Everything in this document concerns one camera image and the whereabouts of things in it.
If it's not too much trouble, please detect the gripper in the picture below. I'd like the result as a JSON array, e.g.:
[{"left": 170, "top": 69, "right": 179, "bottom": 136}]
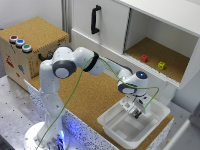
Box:
[{"left": 121, "top": 95, "right": 148, "bottom": 120}]

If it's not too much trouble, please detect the pink block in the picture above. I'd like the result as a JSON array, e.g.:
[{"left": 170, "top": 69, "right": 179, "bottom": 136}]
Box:
[{"left": 140, "top": 54, "right": 149, "bottom": 63}]

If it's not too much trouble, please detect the yellow block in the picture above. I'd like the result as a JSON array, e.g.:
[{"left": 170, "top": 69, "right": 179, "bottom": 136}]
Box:
[{"left": 157, "top": 61, "right": 167, "bottom": 70}]

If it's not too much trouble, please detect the white plastic box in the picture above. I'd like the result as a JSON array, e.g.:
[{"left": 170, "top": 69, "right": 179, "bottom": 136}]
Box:
[{"left": 96, "top": 96, "right": 171, "bottom": 150}]

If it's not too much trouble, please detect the white cabinet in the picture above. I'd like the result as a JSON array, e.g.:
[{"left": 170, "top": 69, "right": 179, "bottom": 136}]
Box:
[{"left": 70, "top": 0, "right": 200, "bottom": 105}]

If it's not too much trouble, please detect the white sliding door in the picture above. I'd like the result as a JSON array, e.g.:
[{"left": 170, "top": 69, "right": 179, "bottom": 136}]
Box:
[{"left": 72, "top": 0, "right": 131, "bottom": 55}]

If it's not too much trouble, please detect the wooden drawer box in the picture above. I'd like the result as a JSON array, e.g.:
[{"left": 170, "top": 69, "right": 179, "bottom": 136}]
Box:
[{"left": 0, "top": 16, "right": 71, "bottom": 91}]

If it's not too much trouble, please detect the green button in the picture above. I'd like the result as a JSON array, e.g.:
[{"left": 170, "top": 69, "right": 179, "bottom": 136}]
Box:
[{"left": 21, "top": 43, "right": 33, "bottom": 54}]

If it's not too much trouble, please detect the blue button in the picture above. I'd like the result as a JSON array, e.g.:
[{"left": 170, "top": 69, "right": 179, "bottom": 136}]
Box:
[{"left": 15, "top": 38, "right": 26, "bottom": 48}]

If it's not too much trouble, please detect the red button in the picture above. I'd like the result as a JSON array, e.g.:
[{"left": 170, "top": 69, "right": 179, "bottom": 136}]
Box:
[{"left": 9, "top": 35, "right": 19, "bottom": 44}]

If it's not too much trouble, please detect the green cable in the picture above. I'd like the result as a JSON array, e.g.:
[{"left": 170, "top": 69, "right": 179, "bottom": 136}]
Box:
[{"left": 34, "top": 56, "right": 161, "bottom": 150}]

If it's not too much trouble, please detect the black door handle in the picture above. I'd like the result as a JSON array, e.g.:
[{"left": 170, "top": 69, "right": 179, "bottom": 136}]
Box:
[{"left": 90, "top": 4, "right": 102, "bottom": 35}]

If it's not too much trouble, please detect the black drawer handle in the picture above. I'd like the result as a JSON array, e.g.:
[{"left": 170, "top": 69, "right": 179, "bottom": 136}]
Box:
[{"left": 37, "top": 51, "right": 54, "bottom": 62}]

